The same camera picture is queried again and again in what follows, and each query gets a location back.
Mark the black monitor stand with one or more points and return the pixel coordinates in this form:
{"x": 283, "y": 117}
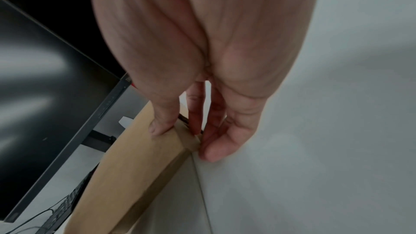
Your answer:
{"x": 99, "y": 140}

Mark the black computer monitor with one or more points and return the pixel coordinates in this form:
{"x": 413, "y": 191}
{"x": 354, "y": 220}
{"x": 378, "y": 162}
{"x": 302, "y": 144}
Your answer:
{"x": 48, "y": 94}

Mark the white paper tag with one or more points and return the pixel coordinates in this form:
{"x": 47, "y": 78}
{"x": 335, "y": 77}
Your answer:
{"x": 125, "y": 122}

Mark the black keyboard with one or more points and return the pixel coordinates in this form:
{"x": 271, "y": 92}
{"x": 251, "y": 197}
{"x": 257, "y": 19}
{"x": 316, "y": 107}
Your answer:
{"x": 65, "y": 202}

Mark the person's right hand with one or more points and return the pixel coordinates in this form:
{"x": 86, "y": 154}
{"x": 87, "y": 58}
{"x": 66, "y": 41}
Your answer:
{"x": 182, "y": 35}

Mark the brown cardboard box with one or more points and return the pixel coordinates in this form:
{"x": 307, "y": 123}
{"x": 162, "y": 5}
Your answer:
{"x": 130, "y": 176}

